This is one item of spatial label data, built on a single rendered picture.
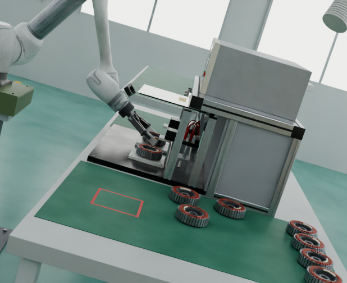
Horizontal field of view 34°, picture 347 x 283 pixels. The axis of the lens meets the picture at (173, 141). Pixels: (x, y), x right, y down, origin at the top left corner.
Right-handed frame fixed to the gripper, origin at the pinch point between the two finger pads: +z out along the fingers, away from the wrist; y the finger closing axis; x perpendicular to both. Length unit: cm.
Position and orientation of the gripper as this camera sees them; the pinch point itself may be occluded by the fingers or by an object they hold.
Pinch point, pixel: (154, 138)
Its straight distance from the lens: 261.4
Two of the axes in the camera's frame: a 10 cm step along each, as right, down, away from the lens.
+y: -0.5, 2.2, -9.7
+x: 7.2, -6.7, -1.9
